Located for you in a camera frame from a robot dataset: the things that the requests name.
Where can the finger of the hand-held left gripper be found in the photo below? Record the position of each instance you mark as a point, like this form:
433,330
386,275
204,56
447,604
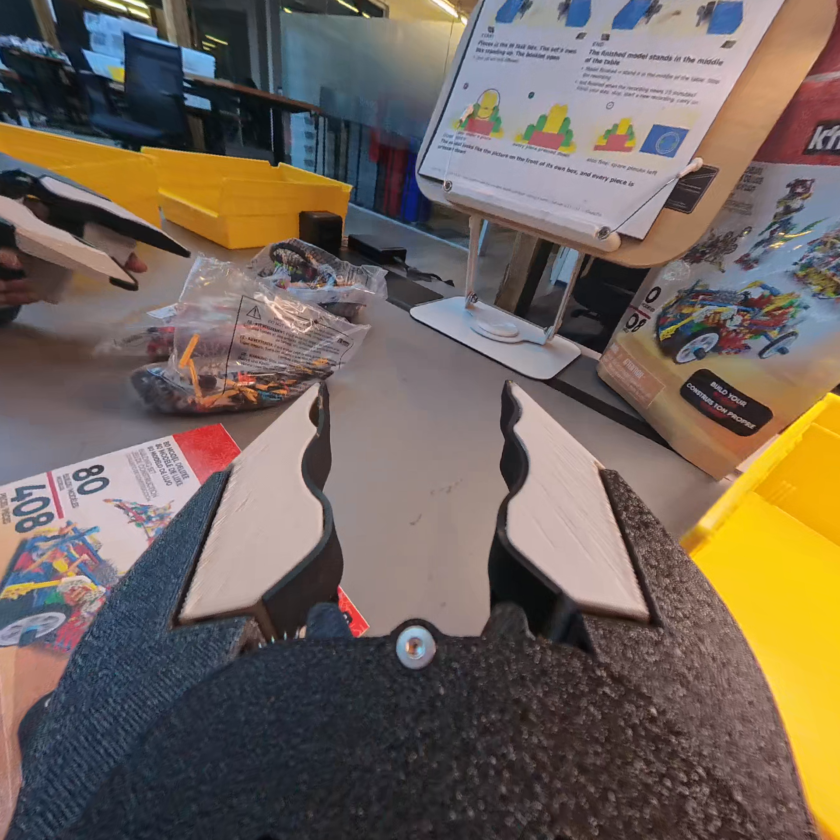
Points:
59,243
98,203

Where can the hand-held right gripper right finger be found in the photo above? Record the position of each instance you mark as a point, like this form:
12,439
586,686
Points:
571,525

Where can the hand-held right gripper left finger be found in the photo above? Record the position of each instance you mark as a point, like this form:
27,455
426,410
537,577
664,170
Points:
262,525

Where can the yellow plastic bin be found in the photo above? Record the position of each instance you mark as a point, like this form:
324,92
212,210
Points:
787,590
98,170
249,203

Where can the colourful instruction booklet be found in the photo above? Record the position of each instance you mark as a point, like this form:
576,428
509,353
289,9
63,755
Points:
85,525

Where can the toy building set pouch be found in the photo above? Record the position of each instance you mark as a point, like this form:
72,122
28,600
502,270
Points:
754,295

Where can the grey desk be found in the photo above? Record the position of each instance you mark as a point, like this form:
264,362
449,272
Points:
420,426

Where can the wooden background desk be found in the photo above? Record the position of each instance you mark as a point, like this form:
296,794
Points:
262,95

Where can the person's left hand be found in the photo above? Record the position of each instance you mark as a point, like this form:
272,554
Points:
12,282

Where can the black office chair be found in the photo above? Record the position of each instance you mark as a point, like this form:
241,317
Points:
154,79
610,289

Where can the stack of white boxes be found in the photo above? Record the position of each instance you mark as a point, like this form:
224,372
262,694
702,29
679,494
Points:
190,59

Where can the large clear bag of pieces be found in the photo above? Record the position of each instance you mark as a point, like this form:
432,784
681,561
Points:
262,341

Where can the small black power bank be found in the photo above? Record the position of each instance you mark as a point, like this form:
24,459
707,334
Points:
320,231

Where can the stack of pale storage crates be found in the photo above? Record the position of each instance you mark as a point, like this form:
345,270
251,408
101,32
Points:
328,144

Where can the small clear bag of pieces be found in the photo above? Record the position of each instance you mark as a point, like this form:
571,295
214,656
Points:
328,272

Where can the black power adapter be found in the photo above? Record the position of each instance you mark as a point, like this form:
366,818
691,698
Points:
375,248

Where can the stack of coloured crates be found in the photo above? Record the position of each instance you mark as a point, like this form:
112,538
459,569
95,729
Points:
394,170

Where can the printed instruction sheet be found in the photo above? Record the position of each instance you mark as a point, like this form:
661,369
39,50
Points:
590,98

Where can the wooden document stand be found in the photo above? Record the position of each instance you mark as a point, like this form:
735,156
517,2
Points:
741,131

